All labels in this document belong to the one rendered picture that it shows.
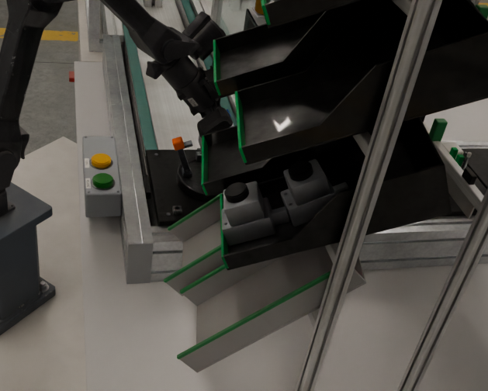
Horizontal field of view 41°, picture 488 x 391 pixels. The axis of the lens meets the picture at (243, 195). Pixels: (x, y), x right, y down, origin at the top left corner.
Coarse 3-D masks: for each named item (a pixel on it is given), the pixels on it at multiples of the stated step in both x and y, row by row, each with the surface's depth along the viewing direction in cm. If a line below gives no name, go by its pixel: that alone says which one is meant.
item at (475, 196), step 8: (392, 0) 65; (400, 0) 63; (408, 0) 62; (400, 8) 63; (408, 8) 62; (360, 136) 72; (368, 136) 72; (360, 144) 72; (368, 144) 71; (440, 144) 89; (440, 152) 88; (448, 160) 86; (448, 168) 86; (456, 168) 85; (456, 176) 84; (456, 184) 84; (464, 184) 83; (464, 192) 83; (472, 192) 81; (480, 192) 81; (472, 200) 81; (480, 200) 80; (328, 248) 82; (336, 248) 81
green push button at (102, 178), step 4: (96, 176) 129; (100, 176) 129; (104, 176) 130; (108, 176) 130; (92, 180) 129; (96, 180) 128; (100, 180) 128; (104, 180) 129; (108, 180) 129; (112, 180) 129; (96, 184) 128; (100, 184) 128; (104, 184) 128; (108, 184) 128; (100, 188) 128; (104, 188) 128
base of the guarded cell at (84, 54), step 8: (80, 0) 227; (208, 0) 244; (80, 8) 222; (80, 16) 216; (80, 24) 211; (80, 32) 207; (80, 40) 202; (80, 48) 198; (80, 56) 215; (88, 56) 194; (96, 56) 195; (72, 72) 228; (72, 80) 226
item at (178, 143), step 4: (172, 140) 126; (176, 140) 125; (180, 140) 125; (176, 144) 125; (180, 144) 125; (184, 144) 126; (188, 144) 126; (176, 148) 126; (180, 148) 126; (184, 148) 126; (180, 152) 127; (184, 152) 127; (180, 156) 127; (184, 156) 127; (184, 160) 128; (184, 164) 129; (188, 164) 129; (184, 168) 129; (188, 168) 129
